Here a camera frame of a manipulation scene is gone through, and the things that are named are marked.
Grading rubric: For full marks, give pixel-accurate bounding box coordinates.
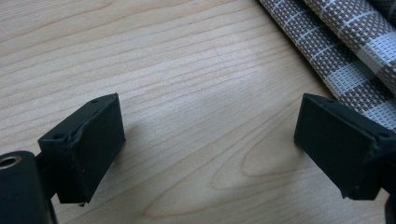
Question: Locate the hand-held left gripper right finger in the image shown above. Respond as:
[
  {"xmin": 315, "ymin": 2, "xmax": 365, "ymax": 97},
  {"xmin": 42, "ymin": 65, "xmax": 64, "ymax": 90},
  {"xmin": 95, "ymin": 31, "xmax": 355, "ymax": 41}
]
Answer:
[{"xmin": 293, "ymin": 92, "xmax": 396, "ymax": 201}]

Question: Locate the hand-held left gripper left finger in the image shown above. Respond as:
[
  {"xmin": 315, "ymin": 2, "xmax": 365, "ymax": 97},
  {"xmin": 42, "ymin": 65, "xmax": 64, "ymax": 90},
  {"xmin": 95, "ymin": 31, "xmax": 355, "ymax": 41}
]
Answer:
[{"xmin": 37, "ymin": 92, "xmax": 127, "ymax": 205}]

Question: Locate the brown white checkered woven mat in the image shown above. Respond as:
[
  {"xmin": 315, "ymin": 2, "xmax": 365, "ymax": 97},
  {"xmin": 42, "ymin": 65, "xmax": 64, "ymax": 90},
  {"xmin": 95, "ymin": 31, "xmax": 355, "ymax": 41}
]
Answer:
[{"xmin": 257, "ymin": 0, "xmax": 396, "ymax": 132}]

